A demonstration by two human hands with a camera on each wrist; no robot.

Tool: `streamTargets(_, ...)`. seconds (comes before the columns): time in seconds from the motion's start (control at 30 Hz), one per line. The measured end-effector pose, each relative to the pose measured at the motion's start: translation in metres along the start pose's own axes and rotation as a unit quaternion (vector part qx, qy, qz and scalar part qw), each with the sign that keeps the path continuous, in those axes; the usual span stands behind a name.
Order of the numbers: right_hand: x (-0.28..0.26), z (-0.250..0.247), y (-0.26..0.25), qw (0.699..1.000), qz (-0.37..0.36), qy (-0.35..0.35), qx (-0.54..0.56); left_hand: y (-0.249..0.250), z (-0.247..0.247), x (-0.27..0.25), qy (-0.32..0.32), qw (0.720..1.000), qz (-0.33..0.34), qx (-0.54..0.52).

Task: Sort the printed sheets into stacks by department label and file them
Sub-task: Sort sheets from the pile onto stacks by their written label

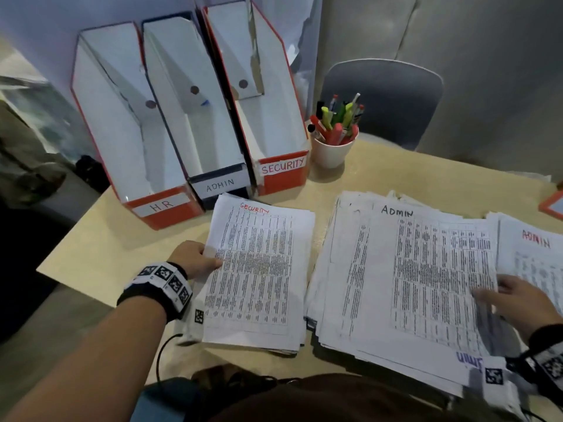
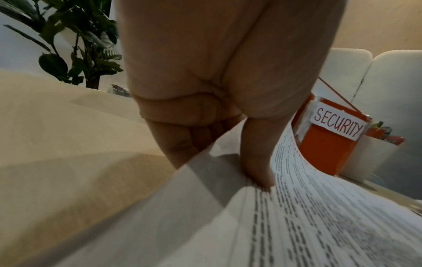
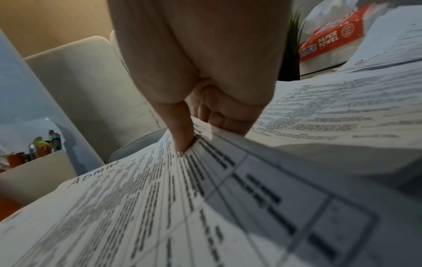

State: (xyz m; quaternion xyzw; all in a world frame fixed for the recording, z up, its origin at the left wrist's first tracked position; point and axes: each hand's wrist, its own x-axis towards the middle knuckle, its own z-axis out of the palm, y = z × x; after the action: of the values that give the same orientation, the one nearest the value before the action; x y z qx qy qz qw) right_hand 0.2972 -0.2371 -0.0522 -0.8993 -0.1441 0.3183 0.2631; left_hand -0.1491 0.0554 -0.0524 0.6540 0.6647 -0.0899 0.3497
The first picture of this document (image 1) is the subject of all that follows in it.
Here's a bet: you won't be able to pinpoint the black admin file box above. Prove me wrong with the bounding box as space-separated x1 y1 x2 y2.
141 12 252 200

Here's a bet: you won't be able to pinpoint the bunch of coloured markers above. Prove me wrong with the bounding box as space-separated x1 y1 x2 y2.
307 93 365 147

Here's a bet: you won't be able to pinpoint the person's left forearm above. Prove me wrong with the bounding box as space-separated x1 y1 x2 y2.
0 296 168 422

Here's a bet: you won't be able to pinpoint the grey chair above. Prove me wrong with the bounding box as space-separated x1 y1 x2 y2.
318 58 444 151

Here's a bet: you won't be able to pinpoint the admin paper pile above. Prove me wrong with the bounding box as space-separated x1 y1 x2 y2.
486 210 563 317

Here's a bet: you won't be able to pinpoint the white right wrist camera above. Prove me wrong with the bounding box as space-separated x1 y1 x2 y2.
479 355 524 418

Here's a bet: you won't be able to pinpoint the security paper pile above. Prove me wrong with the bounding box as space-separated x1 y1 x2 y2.
189 193 316 356

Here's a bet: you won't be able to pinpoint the white pen cup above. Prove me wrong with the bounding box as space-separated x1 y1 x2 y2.
310 127 359 169

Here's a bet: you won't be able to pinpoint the orange framed flower drawing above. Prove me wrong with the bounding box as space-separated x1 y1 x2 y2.
538 188 563 220

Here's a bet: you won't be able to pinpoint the unsorted paper pile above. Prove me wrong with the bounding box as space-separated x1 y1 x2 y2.
304 190 502 399

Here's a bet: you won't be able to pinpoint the person's left hand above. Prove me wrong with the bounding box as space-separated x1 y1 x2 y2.
167 240 224 281

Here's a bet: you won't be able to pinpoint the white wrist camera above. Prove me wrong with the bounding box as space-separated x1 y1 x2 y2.
479 355 524 418
182 302 208 343

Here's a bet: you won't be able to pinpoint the person's dark shirt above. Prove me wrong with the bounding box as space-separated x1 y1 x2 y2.
184 373 507 422

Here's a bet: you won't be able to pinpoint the black bag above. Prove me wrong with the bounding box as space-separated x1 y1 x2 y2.
74 155 111 194

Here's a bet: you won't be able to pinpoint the black left camera cable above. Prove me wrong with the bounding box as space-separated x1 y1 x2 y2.
156 332 184 383

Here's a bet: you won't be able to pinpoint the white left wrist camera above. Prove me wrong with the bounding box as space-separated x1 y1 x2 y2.
182 302 208 343

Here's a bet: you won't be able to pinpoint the person's blue trousers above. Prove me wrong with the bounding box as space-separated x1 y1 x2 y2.
130 377 199 422

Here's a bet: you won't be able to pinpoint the black left wristband with markers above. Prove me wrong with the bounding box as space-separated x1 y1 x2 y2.
116 261 194 324

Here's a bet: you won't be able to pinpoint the person's right hand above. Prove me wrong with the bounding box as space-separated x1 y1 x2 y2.
471 274 563 343

